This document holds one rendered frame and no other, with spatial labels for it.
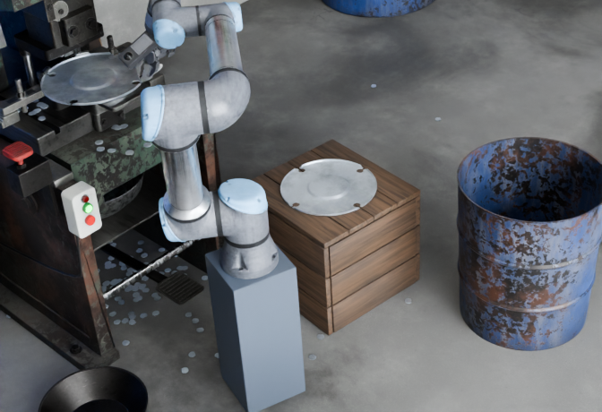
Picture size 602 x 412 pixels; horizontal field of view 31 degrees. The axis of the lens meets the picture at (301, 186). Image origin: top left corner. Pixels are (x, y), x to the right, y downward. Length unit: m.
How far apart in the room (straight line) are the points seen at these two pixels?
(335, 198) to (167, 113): 0.98
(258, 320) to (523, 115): 1.79
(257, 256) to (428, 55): 2.13
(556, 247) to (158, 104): 1.20
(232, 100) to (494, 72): 2.35
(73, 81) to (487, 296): 1.30
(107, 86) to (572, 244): 1.33
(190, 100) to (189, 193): 0.32
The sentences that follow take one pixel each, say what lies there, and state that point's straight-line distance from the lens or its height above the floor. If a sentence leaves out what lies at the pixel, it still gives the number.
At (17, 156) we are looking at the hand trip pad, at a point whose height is 0.76.
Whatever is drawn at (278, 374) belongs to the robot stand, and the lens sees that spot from 2.98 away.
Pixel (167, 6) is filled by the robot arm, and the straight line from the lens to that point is 2.69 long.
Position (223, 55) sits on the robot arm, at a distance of 2.47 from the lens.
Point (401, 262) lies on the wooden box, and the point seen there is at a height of 0.12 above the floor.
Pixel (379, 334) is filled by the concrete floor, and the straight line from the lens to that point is 3.23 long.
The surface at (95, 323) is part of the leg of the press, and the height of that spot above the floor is 0.16.
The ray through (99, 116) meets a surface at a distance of 3.02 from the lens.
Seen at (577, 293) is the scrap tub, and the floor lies 0.19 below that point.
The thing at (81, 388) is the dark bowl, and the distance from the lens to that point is 3.15.
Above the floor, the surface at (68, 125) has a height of 0.70.
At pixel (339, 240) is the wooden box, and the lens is 3.04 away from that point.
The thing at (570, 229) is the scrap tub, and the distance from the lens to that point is 2.93.
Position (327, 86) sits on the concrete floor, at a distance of 4.45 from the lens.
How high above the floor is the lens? 2.19
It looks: 35 degrees down
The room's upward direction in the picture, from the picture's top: 4 degrees counter-clockwise
